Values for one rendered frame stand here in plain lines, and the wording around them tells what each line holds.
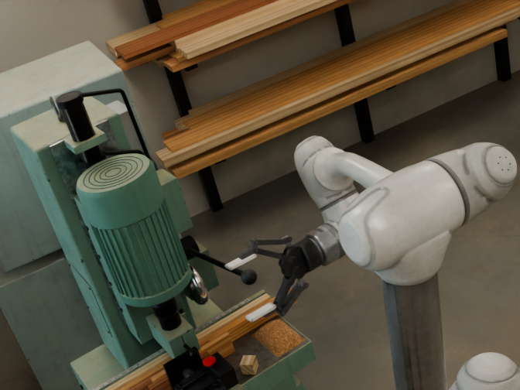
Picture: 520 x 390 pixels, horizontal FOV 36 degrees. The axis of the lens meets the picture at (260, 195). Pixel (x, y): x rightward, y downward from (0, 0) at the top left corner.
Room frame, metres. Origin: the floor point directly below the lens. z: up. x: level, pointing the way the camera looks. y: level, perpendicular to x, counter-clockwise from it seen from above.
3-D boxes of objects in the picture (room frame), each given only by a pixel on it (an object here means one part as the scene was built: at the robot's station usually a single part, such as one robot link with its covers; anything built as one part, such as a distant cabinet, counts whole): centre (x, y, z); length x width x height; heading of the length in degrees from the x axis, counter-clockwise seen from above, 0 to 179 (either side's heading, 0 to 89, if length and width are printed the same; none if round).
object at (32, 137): (1.86, 0.41, 1.16); 0.22 x 0.22 x 0.72; 24
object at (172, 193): (1.86, 0.24, 1.23); 0.09 x 0.08 x 0.15; 24
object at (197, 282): (1.77, 0.23, 1.02); 0.12 x 0.03 x 0.12; 24
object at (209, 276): (1.83, 0.22, 1.02); 0.09 x 0.07 x 0.12; 114
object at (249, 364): (1.52, 0.14, 0.92); 0.03 x 0.03 x 0.03; 67
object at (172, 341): (1.62, 0.30, 0.99); 0.14 x 0.07 x 0.09; 24
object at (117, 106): (1.95, 0.29, 1.40); 0.10 x 0.06 x 0.16; 24
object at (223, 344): (1.57, 0.27, 0.93); 0.22 x 0.01 x 0.06; 114
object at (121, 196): (1.60, 0.29, 1.32); 0.18 x 0.18 x 0.31
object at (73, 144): (1.73, 0.35, 1.54); 0.08 x 0.08 x 0.17; 24
